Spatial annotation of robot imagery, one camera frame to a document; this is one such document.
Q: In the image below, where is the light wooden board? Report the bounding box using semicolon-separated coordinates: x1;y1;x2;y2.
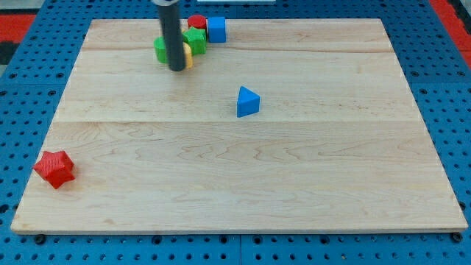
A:
11;18;468;235

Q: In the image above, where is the blue triangle block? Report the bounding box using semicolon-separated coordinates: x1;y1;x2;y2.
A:
236;86;261;118

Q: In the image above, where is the yellow hexagon block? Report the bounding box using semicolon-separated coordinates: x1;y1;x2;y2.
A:
183;43;194;69

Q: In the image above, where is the green circle block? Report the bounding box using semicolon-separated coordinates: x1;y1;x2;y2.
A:
153;36;168;63

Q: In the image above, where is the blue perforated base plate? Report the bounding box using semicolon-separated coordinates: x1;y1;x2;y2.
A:
1;1;470;264

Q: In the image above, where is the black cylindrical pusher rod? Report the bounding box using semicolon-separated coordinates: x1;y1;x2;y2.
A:
152;0;186;71

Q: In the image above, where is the red circle block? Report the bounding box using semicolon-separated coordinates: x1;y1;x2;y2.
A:
187;14;207;29

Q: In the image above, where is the red star block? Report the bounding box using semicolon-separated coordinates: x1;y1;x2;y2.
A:
33;151;75;189

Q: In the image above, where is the green star block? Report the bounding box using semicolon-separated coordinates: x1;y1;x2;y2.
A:
183;27;207;55

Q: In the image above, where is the blue cube block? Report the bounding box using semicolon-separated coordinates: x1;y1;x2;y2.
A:
207;17;227;43

